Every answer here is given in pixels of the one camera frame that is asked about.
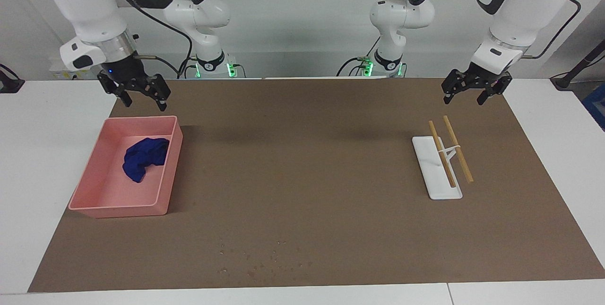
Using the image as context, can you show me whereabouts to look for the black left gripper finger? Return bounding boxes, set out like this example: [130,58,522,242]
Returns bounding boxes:
[441,71,468,105]
[476,76,513,106]

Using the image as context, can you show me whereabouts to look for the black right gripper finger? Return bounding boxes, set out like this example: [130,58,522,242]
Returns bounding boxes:
[97,72,133,107]
[144,74,172,112]

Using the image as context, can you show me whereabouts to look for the blue towel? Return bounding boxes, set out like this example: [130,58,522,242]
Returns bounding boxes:
[122,138,170,183]

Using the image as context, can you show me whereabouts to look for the black slanted stand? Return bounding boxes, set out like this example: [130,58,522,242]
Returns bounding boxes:
[551,39,605,90]

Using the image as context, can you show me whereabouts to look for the blue box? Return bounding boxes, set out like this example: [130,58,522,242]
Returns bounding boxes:
[582,83,605,131]

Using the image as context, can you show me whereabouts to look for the white rack with wooden bars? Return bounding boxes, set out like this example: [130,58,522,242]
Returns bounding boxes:
[412,115,475,200]

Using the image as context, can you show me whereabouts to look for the black clamp foot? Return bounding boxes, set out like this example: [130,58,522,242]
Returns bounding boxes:
[0,64,25,94]

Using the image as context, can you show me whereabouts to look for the pink plastic bin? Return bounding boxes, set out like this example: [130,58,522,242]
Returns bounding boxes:
[68,116,183,219]

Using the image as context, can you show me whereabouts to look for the brown table mat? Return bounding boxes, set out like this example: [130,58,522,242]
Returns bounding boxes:
[27,78,605,293]

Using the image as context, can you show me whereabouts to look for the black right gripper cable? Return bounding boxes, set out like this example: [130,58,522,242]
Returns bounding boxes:
[110,0,193,78]

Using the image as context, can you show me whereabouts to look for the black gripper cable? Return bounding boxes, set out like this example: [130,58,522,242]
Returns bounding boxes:
[520,0,582,60]
[110,0,193,78]

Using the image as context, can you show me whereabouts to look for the black right arm base cable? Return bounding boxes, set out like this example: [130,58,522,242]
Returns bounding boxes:
[177,56,197,79]

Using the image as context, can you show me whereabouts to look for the black arm base cable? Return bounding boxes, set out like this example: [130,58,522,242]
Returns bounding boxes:
[177,56,197,79]
[337,35,381,77]

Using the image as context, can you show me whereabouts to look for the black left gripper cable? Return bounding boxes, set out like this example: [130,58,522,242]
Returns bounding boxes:
[520,0,582,60]

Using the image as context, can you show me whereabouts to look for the black left arm base cable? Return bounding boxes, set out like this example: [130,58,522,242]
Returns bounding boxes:
[337,35,381,77]

